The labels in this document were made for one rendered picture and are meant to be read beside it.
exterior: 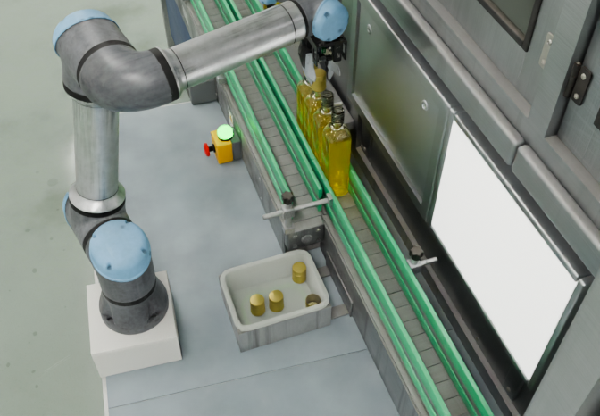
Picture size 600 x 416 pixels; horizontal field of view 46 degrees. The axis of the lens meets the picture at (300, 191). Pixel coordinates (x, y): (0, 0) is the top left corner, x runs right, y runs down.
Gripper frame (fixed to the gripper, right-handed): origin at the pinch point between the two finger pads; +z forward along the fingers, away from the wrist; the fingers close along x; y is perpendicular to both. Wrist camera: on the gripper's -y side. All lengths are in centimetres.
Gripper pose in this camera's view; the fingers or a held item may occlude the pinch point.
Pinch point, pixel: (319, 75)
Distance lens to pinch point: 169.4
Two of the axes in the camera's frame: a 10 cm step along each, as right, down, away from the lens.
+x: 9.4, -2.5, 2.3
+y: 3.4, 6.9, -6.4
